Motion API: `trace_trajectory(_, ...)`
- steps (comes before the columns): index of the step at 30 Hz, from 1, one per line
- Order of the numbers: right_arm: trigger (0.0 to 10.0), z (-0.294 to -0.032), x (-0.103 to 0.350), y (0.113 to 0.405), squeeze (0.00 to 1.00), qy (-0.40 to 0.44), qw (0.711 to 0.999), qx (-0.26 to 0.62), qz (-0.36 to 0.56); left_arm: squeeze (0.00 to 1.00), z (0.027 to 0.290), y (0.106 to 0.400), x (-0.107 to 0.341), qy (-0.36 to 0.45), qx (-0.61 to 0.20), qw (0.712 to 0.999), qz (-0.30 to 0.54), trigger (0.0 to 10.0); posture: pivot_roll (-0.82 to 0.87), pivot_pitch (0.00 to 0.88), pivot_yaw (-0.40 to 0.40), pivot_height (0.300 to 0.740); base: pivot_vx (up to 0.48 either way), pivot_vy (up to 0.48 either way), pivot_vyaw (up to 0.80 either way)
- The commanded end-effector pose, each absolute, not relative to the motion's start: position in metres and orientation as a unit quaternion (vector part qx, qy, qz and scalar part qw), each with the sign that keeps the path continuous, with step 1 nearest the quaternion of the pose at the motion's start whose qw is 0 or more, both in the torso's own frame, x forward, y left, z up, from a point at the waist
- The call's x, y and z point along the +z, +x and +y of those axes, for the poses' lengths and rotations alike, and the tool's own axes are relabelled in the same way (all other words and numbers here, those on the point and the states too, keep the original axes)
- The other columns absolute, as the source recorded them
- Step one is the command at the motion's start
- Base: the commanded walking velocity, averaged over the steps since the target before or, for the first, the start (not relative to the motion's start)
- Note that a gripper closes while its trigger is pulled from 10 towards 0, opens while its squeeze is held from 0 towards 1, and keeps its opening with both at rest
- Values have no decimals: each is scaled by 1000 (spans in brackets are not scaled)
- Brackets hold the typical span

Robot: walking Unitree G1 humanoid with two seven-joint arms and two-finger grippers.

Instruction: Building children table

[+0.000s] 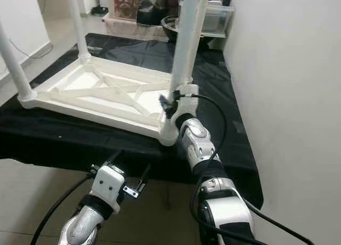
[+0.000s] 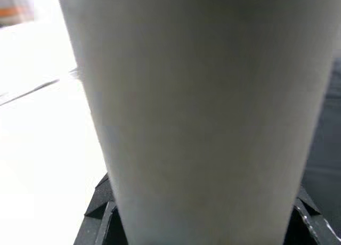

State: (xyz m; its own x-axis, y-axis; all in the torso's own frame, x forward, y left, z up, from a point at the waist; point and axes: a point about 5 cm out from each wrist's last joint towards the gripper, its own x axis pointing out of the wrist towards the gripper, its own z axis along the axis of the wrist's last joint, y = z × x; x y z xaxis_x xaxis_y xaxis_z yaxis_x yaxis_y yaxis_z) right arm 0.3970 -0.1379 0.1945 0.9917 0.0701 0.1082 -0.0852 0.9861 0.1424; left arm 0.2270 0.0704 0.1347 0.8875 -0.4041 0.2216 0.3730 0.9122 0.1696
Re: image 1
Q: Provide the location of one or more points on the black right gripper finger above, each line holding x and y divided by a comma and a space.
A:
166, 105

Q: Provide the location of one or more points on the white plastic children table top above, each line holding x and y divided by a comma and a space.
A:
96, 98

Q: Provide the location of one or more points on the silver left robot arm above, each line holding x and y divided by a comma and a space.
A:
85, 229

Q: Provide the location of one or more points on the black tablecloth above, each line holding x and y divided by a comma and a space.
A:
58, 138

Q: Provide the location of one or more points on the beige patterned cloth bench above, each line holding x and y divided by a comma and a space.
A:
128, 29

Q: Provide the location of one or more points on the black plastic bag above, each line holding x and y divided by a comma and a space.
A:
152, 8

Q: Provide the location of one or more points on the black floor cleaning device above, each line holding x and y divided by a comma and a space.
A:
99, 11

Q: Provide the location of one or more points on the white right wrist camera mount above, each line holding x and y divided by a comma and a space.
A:
187, 101

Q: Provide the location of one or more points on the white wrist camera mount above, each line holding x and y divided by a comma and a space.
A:
107, 187
187, 101

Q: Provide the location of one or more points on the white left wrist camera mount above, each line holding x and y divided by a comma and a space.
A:
107, 187

